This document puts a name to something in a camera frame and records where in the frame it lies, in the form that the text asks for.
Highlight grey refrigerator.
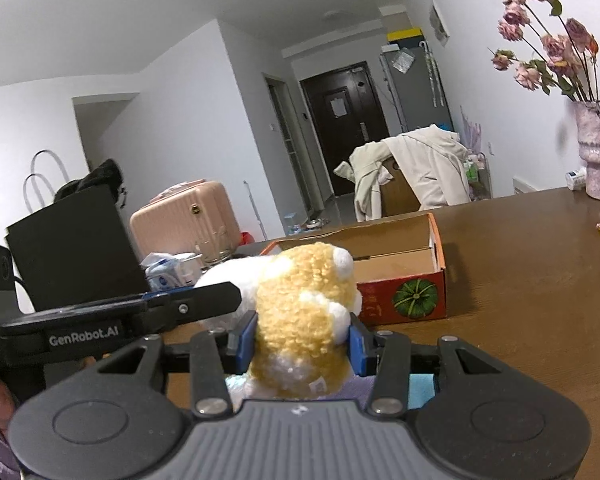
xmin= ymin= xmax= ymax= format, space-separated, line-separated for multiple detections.
xmin=378 ymin=40 xmax=455 ymax=133

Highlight dark entrance door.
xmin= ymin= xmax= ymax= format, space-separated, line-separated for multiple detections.
xmin=300 ymin=61 xmax=391 ymax=198

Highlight clear plastic bag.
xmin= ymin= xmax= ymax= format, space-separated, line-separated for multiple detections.
xmin=391 ymin=49 xmax=415 ymax=73

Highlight orange cardboard box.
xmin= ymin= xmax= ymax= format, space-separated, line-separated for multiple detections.
xmin=259 ymin=212 xmax=448 ymax=326

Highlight purple bouquet wrap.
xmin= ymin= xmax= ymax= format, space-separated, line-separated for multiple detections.
xmin=460 ymin=105 xmax=486 ymax=156

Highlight white mop stick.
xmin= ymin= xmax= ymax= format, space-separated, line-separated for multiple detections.
xmin=243 ymin=180 xmax=268 ymax=241

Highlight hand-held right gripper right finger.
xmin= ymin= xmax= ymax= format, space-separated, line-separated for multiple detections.
xmin=349 ymin=314 xmax=503 ymax=417

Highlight yellow and black box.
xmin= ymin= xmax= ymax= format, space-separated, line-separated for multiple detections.
xmin=386 ymin=27 xmax=425 ymax=43

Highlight white wall heater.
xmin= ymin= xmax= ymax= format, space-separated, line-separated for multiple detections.
xmin=512 ymin=175 xmax=551 ymax=195

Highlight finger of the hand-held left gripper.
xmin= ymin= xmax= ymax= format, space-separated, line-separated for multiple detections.
xmin=144 ymin=281 xmax=243 ymax=333

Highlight blue and white tissue packet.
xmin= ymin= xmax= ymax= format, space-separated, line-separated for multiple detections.
xmin=140 ymin=252 xmax=203 ymax=292

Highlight lavender fluffy cloth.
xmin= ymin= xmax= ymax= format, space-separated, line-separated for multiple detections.
xmin=330 ymin=375 xmax=378 ymax=406

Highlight wall electrical panel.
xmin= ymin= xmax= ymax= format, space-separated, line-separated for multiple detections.
xmin=429 ymin=0 xmax=451 ymax=43

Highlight white folded umbrella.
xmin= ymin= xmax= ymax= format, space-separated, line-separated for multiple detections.
xmin=419 ymin=41 xmax=448 ymax=108

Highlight pink suitcase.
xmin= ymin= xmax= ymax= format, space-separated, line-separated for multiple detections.
xmin=130 ymin=180 xmax=242 ymax=266

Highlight glass jar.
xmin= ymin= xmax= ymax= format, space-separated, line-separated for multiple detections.
xmin=195 ymin=227 xmax=241 ymax=266

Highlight black bag with white handles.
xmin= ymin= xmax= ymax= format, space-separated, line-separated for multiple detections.
xmin=5 ymin=150 xmax=148 ymax=313

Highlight light blue cloth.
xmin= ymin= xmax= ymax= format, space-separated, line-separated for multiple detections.
xmin=407 ymin=374 xmax=438 ymax=408

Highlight beige coat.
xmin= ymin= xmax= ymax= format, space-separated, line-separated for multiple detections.
xmin=335 ymin=125 xmax=473 ymax=221

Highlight black fuzzy garment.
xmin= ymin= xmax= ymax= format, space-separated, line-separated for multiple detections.
xmin=55 ymin=159 xmax=127 ymax=206

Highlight dried pink roses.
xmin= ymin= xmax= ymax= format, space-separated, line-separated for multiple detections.
xmin=489 ymin=0 xmax=600 ymax=103

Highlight yellow and white plush toy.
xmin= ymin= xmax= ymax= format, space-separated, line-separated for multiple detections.
xmin=194 ymin=241 xmax=364 ymax=401

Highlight storage cart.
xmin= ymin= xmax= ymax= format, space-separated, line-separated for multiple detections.
xmin=462 ymin=152 xmax=493 ymax=201

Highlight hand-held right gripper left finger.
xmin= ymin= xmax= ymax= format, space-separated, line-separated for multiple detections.
xmin=82 ymin=311 xmax=259 ymax=417

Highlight wooden chair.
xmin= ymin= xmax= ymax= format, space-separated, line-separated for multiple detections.
xmin=380 ymin=157 xmax=421 ymax=216

